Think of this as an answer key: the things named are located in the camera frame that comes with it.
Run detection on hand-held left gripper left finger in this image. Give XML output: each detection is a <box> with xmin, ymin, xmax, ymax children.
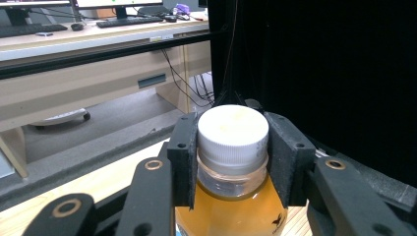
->
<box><xmin>166</xmin><ymin>112</ymin><xmax>200</xmax><ymax>210</ymax></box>

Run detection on black horizontal frame bar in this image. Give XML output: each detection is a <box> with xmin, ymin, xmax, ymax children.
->
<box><xmin>0</xmin><ymin>29</ymin><xmax>228</xmax><ymax>81</ymax></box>

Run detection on black cables under desk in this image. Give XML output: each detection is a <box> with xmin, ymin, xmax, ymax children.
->
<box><xmin>161</xmin><ymin>48</ymin><xmax>216</xmax><ymax>108</ymax></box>

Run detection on light wooden office desk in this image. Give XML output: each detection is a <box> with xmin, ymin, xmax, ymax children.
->
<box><xmin>0</xmin><ymin>13</ymin><xmax>214</xmax><ymax>180</ymax></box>

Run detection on white wheeled base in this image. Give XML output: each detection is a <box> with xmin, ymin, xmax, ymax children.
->
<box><xmin>29</xmin><ymin>107</ymin><xmax>91</xmax><ymax>128</ymax></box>

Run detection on black curtain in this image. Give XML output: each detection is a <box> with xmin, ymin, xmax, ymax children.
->
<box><xmin>207</xmin><ymin>0</ymin><xmax>417</xmax><ymax>189</ymax></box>

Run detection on amber drink bottle white cap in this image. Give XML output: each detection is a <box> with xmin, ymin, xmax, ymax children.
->
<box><xmin>175</xmin><ymin>103</ymin><xmax>289</xmax><ymax>236</ymax></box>

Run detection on thin hanging cable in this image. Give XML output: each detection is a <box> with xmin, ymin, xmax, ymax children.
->
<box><xmin>219</xmin><ymin>0</ymin><xmax>240</xmax><ymax>99</ymax></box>

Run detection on black metal frame stand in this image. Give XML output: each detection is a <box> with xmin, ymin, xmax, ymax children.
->
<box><xmin>214</xmin><ymin>88</ymin><xmax>266</xmax><ymax>114</ymax></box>

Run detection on purple object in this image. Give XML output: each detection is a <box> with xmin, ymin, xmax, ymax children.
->
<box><xmin>172</xmin><ymin>3</ymin><xmax>191</xmax><ymax>16</ymax></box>

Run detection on computer monitor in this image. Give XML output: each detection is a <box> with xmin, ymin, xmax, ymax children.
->
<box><xmin>0</xmin><ymin>0</ymin><xmax>72</xmax><ymax>27</ymax></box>
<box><xmin>75</xmin><ymin>0</ymin><xmax>164</xmax><ymax>20</ymax></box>

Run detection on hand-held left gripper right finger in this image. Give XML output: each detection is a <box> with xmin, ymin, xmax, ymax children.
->
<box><xmin>264</xmin><ymin>111</ymin><xmax>318</xmax><ymax>209</ymax></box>

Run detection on black keyboard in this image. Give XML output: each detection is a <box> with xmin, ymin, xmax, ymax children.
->
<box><xmin>0</xmin><ymin>23</ymin><xmax>69</xmax><ymax>39</ymax></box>
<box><xmin>95</xmin><ymin>16</ymin><xmax>164</xmax><ymax>30</ymax></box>

